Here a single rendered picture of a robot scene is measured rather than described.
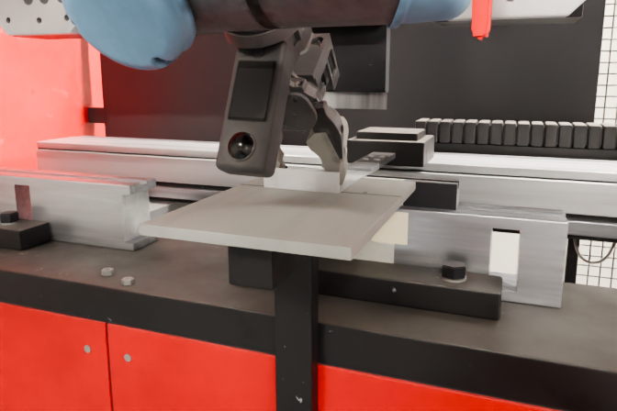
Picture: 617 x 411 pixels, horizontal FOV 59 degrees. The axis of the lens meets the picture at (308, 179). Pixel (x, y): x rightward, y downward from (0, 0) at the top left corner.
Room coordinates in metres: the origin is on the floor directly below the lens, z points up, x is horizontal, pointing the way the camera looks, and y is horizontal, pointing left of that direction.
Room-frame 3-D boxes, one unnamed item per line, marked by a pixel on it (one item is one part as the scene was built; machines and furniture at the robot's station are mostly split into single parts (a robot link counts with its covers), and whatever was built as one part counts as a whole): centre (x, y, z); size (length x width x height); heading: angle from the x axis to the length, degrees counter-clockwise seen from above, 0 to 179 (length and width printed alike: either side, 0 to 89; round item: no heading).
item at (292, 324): (0.48, 0.02, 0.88); 0.14 x 0.04 x 0.22; 159
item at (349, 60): (0.66, -0.04, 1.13); 0.10 x 0.02 x 0.10; 69
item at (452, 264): (0.55, -0.16, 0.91); 0.03 x 0.03 x 0.02
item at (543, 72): (1.22, 0.00, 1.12); 1.13 x 0.02 x 0.44; 69
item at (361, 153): (0.80, -0.11, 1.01); 0.26 x 0.12 x 0.05; 159
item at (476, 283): (0.59, -0.06, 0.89); 0.30 x 0.05 x 0.03; 69
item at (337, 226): (0.52, 0.01, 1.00); 0.26 x 0.18 x 0.01; 159
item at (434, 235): (0.64, -0.10, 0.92); 0.39 x 0.06 x 0.10; 69
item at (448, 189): (0.64, -0.08, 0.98); 0.20 x 0.03 x 0.03; 69
